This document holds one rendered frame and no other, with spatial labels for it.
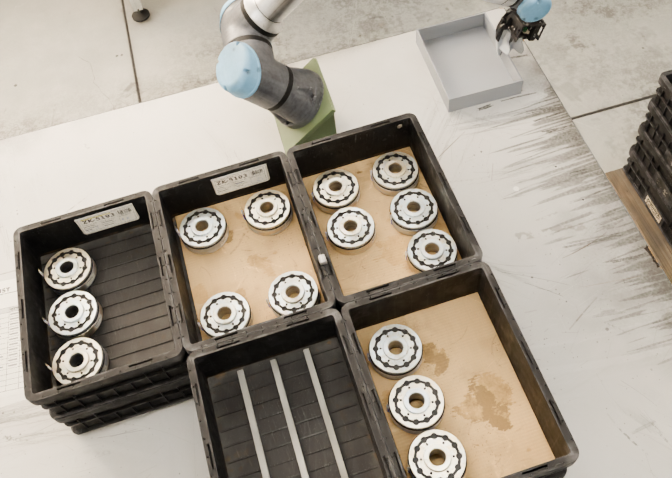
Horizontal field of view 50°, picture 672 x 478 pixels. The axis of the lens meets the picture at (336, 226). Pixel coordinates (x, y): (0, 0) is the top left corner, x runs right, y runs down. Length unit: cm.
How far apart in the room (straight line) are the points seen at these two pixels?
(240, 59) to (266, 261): 46
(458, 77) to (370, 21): 125
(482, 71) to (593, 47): 119
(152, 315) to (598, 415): 93
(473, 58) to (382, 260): 75
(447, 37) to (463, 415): 112
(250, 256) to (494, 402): 59
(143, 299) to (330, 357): 42
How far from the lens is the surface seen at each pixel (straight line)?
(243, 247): 160
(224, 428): 144
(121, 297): 162
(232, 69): 171
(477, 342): 147
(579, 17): 329
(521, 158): 187
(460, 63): 206
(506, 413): 142
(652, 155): 243
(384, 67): 206
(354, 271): 153
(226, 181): 162
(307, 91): 178
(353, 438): 140
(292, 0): 173
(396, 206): 158
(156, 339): 155
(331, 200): 159
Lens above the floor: 217
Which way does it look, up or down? 58 degrees down
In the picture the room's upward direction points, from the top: 9 degrees counter-clockwise
